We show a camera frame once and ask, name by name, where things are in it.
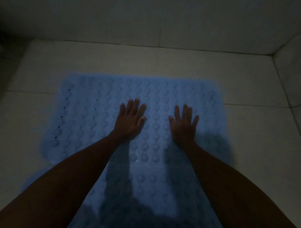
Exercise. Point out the person's right hand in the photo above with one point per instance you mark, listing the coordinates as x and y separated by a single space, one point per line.
183 130

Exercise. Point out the person's right middle finger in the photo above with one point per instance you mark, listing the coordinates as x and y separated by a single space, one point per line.
184 111

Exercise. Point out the person's left little finger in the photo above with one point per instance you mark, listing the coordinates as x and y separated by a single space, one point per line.
121 110

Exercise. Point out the person's right forearm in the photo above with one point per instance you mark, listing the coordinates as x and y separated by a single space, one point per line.
225 185

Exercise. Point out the blue bubbled rubber bath mat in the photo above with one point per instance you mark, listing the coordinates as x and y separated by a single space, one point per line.
98 110

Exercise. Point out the person's right little finger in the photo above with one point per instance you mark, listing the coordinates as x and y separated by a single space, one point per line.
195 121

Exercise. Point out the person's left thumb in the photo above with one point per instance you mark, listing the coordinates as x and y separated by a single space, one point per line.
141 122

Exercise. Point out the person's left forearm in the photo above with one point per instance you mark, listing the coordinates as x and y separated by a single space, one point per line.
70 176

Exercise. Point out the person's left hand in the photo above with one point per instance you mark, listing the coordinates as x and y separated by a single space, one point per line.
128 124

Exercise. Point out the person's left middle finger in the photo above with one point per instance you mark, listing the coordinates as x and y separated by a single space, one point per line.
134 107

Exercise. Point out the person's right thumb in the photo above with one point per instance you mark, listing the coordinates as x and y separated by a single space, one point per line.
172 122

